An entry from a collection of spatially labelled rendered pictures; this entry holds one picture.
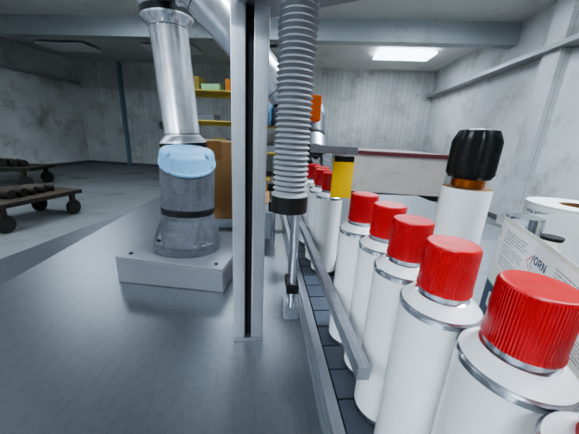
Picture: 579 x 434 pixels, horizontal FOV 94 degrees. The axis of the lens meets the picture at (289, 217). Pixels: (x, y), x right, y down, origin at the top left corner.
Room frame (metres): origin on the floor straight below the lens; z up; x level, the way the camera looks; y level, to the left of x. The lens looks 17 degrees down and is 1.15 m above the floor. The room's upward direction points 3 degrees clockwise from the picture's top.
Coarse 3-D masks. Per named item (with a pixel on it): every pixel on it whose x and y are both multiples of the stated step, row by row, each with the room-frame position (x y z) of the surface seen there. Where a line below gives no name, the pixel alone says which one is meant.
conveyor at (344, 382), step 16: (304, 256) 0.58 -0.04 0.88; (304, 272) 0.50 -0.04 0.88; (320, 288) 0.44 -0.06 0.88; (320, 304) 0.39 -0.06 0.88; (320, 320) 0.35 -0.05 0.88; (320, 336) 0.32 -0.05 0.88; (336, 352) 0.29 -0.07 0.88; (336, 368) 0.26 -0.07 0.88; (336, 384) 0.24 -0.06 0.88; (352, 384) 0.24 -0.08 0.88; (352, 400) 0.22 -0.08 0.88; (352, 416) 0.20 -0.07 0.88; (352, 432) 0.19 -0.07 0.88; (368, 432) 0.19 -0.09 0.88
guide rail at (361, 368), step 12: (300, 216) 0.63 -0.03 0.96; (300, 228) 0.56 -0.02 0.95; (312, 240) 0.47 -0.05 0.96; (312, 252) 0.41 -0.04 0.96; (324, 276) 0.33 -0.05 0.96; (324, 288) 0.31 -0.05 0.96; (336, 300) 0.28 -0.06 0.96; (336, 312) 0.26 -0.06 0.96; (336, 324) 0.25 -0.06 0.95; (348, 324) 0.24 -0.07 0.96; (348, 336) 0.22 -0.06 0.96; (348, 348) 0.21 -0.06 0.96; (360, 348) 0.20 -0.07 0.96; (360, 360) 0.19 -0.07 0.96; (360, 372) 0.18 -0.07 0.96
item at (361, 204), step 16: (352, 192) 0.32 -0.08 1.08; (368, 192) 0.33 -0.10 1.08; (352, 208) 0.31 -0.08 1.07; (368, 208) 0.30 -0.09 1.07; (352, 224) 0.31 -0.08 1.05; (368, 224) 0.30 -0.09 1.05; (352, 240) 0.30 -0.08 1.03; (352, 256) 0.30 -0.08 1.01; (336, 272) 0.31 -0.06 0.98; (352, 272) 0.30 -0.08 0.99; (336, 288) 0.31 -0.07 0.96; (352, 288) 0.29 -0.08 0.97; (336, 336) 0.30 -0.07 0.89
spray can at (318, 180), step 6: (318, 174) 0.56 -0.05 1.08; (318, 180) 0.55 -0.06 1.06; (318, 186) 0.56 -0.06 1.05; (312, 192) 0.55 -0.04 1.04; (318, 192) 0.54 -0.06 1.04; (312, 198) 0.55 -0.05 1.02; (312, 204) 0.55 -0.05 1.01; (312, 210) 0.55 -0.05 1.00; (312, 216) 0.55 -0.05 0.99; (312, 222) 0.55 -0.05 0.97; (312, 228) 0.55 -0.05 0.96; (312, 234) 0.55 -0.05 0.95; (306, 252) 0.56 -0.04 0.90; (306, 258) 0.56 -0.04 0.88
